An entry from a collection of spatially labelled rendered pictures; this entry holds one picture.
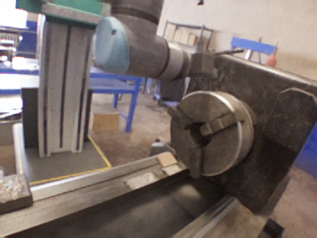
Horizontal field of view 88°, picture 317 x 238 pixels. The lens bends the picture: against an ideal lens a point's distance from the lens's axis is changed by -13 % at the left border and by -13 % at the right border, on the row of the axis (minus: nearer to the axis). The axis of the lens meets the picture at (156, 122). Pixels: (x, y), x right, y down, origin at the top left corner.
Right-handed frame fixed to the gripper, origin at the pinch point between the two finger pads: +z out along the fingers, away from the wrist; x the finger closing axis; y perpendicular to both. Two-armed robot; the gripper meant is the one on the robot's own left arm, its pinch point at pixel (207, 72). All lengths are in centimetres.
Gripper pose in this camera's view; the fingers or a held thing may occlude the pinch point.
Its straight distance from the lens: 57.1
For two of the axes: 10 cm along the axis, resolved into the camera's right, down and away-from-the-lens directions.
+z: 7.1, -0.5, 7.0
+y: 0.5, -9.9, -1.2
